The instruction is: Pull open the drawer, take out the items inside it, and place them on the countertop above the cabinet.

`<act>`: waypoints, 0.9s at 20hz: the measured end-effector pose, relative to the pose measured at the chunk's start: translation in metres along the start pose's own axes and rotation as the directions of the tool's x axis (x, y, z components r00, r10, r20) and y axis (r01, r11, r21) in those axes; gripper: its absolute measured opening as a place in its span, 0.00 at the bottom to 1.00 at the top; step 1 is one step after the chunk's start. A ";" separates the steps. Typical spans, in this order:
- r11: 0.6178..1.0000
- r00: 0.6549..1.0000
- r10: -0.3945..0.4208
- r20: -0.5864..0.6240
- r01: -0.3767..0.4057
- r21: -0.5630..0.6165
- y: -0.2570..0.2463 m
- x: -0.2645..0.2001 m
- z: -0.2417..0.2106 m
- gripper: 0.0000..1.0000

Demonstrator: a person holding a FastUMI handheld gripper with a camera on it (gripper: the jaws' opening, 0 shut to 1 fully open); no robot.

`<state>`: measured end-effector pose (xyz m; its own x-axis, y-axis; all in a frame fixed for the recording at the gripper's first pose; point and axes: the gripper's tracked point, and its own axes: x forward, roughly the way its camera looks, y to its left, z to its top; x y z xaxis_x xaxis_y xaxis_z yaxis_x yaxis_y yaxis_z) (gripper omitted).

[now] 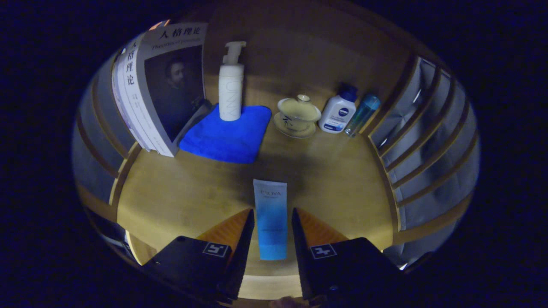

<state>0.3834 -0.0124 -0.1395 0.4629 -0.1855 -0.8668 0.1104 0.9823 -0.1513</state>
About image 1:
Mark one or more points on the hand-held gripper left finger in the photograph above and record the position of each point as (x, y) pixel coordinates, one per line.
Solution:
(244, 256)

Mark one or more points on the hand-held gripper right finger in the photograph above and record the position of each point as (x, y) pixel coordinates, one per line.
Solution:
(299, 256)

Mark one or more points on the blue white tube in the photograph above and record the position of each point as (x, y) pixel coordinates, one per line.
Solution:
(270, 214)

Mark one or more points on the wooden countertop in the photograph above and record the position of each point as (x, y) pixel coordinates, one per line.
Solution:
(192, 192)

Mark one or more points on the wooden cabinet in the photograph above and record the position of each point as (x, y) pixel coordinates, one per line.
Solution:
(299, 51)

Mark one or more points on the blue folded cloth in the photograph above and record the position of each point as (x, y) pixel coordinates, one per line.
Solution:
(227, 141)

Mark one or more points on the cream saucer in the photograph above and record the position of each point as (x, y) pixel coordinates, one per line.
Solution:
(299, 134)

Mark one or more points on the cream lidded tea cup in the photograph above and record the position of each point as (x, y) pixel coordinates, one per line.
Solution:
(299, 112)

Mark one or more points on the white lotion bottle blue cap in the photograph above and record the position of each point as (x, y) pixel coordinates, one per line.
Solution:
(338, 113)

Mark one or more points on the teal slim bottle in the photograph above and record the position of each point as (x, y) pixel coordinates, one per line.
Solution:
(361, 115)

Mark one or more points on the white pump bottle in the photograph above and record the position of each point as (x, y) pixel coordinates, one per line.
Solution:
(231, 94)

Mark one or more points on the white book with portrait cover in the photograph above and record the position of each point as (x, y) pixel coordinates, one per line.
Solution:
(175, 94)

